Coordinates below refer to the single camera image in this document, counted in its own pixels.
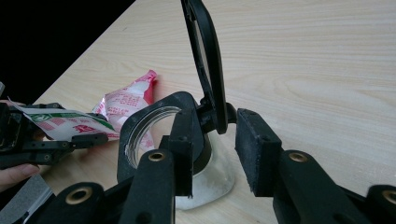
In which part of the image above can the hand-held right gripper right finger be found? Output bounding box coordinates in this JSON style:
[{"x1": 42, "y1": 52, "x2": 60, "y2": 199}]
[{"x1": 234, "y1": 107, "x2": 372, "y2": 224}]

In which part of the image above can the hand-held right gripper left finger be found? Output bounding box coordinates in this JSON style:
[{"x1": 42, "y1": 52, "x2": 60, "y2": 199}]
[{"x1": 119, "y1": 107, "x2": 196, "y2": 224}]

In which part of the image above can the red and white seasoning packet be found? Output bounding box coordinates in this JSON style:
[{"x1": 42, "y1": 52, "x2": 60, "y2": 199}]
[{"x1": 7, "y1": 69, "x2": 159, "y2": 153}]

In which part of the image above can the clear jar with black lid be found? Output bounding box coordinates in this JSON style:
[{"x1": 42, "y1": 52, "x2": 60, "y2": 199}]
[{"x1": 116, "y1": 0, "x2": 237, "y2": 211}]

